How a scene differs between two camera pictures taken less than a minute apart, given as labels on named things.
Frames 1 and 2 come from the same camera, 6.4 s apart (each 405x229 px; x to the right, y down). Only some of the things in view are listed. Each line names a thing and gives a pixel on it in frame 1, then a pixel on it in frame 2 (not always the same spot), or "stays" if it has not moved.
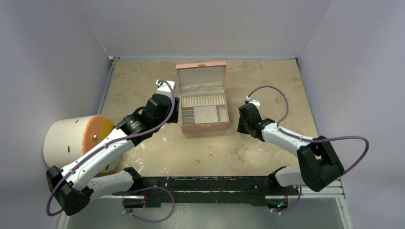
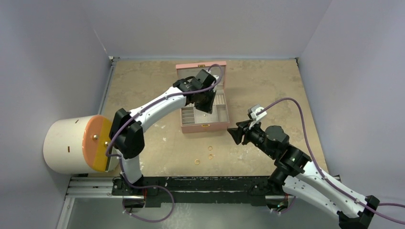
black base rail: [207, 190] stays
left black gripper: [174, 117] → [208, 108]
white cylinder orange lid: [65, 139] stays
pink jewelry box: [202, 87] stays
